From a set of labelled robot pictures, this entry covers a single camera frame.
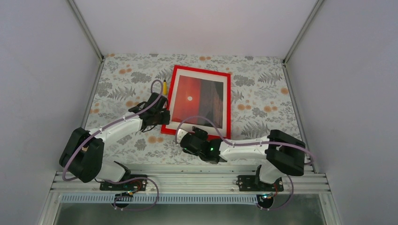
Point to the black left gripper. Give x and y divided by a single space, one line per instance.
165 121

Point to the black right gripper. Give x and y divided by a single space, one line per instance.
200 133

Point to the yellow handled screwdriver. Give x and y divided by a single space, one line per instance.
164 88

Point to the red wooden picture frame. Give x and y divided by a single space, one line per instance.
201 98

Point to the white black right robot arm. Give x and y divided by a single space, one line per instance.
279 152

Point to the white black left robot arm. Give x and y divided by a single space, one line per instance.
83 155

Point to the floral patterned table mat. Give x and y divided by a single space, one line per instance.
260 101

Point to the aluminium extrusion rail base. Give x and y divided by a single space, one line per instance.
220 179

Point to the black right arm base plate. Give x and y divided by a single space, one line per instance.
251 183

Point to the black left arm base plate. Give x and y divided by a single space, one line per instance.
133 183

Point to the grey slotted cable duct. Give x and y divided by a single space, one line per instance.
161 199

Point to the left aluminium corner post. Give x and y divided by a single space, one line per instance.
86 30

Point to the aluminium corner post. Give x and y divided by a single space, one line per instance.
86 30
317 6

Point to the right aluminium corner post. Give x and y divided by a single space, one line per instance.
317 6

